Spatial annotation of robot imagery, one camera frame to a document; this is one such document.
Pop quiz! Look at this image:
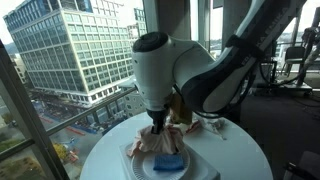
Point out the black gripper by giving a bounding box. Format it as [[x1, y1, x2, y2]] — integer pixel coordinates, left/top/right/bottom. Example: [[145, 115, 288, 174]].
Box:
[[146, 108, 169, 135]]

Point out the white and red cloth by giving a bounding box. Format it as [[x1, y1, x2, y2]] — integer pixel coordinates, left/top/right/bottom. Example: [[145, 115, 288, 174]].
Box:
[[138, 124, 186, 155]]

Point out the pink stained white cloth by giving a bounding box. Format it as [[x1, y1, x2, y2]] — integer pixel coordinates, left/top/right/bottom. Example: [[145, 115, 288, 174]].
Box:
[[126, 136, 148, 158]]

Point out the blue sponge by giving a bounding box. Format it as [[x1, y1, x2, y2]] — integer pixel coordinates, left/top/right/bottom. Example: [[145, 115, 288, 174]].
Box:
[[152, 153, 185, 172]]

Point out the white paper plate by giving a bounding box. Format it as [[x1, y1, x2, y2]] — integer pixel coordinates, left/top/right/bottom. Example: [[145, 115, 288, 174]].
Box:
[[130, 148, 191, 180]]

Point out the red printed plastic bag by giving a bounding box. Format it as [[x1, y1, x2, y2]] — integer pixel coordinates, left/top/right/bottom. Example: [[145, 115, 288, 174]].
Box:
[[184, 115, 228, 139]]

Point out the white square tray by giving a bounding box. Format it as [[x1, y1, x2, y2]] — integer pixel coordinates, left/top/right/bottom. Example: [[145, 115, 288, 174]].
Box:
[[118, 141, 221, 180]]

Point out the metal window handrail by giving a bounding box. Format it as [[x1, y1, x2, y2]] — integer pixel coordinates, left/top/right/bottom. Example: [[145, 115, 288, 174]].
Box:
[[0, 85, 138, 161]]

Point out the dark roller window shade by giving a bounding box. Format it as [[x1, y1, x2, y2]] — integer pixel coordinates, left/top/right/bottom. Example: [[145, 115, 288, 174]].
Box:
[[157, 0, 192, 41]]

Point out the black equipment cart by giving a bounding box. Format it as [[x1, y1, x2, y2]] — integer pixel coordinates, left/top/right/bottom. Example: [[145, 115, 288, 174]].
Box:
[[259, 49, 280, 88]]

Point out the black equipment piece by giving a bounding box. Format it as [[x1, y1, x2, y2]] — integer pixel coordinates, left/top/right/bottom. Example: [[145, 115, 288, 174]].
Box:
[[283, 151, 320, 180]]

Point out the grey office chair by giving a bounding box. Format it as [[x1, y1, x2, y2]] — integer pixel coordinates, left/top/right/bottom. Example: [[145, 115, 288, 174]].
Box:
[[283, 45, 306, 75]]

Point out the black tripod stand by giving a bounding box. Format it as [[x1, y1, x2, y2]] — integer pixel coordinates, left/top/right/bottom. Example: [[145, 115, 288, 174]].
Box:
[[278, 6, 320, 93]]

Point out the yellow wrist mount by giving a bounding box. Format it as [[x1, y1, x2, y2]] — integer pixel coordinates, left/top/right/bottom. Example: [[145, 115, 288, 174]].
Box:
[[168, 93, 193, 126]]

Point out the black hanging cable with connector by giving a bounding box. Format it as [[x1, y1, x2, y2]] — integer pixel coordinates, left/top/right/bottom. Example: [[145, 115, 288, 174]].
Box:
[[229, 66, 257, 116]]

